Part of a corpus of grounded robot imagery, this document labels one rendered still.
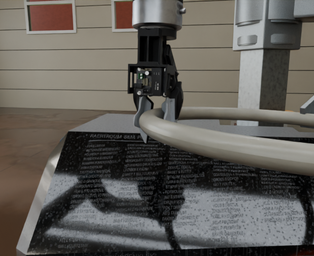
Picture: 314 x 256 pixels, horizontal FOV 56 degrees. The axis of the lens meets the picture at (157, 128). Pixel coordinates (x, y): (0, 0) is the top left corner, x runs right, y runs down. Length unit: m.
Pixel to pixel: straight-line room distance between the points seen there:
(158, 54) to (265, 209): 0.46
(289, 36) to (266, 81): 0.25
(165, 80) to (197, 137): 0.20
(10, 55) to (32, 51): 0.65
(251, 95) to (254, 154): 1.46
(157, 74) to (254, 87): 1.26
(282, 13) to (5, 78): 7.85
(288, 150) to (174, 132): 0.13
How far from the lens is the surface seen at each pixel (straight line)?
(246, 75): 1.78
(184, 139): 0.33
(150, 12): 0.52
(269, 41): 1.67
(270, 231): 0.77
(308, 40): 7.26
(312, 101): 0.78
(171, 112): 0.56
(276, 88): 1.77
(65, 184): 0.84
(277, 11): 1.68
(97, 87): 7.54
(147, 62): 0.51
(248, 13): 1.70
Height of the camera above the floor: 1.06
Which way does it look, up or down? 12 degrees down
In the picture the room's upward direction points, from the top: straight up
